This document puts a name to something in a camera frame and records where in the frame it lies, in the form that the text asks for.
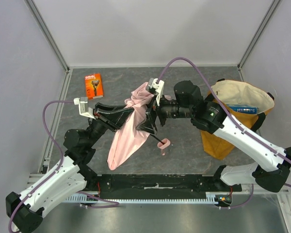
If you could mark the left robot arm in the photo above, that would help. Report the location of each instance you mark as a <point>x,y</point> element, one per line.
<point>71,173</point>

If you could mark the orange Gillette razor box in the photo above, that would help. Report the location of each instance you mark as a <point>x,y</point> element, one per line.
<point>93,86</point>

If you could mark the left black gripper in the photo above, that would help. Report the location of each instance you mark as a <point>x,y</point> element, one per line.
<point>103,120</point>

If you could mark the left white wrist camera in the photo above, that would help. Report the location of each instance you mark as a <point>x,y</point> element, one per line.
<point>84,109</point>

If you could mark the orange canvas tote bag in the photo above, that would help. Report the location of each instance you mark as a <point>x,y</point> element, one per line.
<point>231,92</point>

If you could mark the pink folding umbrella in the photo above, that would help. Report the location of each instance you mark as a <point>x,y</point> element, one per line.
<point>127,140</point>

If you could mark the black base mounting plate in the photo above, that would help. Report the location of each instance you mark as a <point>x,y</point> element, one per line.
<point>158,186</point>

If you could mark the blue Harry's razor box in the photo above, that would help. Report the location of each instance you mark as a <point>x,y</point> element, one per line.
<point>243,109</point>

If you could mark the white slotted cable duct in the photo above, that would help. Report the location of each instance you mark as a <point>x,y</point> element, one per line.
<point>91,199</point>

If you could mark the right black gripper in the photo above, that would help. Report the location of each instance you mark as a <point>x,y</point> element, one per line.
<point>152,114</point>

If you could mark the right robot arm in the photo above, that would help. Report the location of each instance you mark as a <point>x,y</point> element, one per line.
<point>271,167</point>

